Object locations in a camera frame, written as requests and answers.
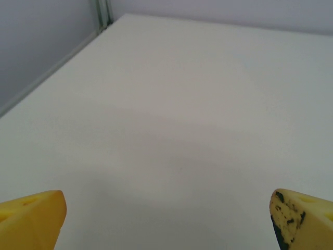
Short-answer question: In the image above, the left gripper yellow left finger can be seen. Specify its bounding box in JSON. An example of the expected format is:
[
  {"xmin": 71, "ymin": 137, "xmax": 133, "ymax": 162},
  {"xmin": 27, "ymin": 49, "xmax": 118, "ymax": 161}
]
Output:
[{"xmin": 0, "ymin": 189, "xmax": 68, "ymax": 250}]

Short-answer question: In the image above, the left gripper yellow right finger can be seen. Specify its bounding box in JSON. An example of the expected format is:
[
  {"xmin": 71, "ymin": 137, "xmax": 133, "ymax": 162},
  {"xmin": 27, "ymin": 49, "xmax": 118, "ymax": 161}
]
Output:
[{"xmin": 268, "ymin": 188, "xmax": 333, "ymax": 250}]

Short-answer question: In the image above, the aluminium frame post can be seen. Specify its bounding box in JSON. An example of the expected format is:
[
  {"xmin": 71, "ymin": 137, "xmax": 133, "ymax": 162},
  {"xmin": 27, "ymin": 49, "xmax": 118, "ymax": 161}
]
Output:
[{"xmin": 93, "ymin": 0, "xmax": 114, "ymax": 29}]

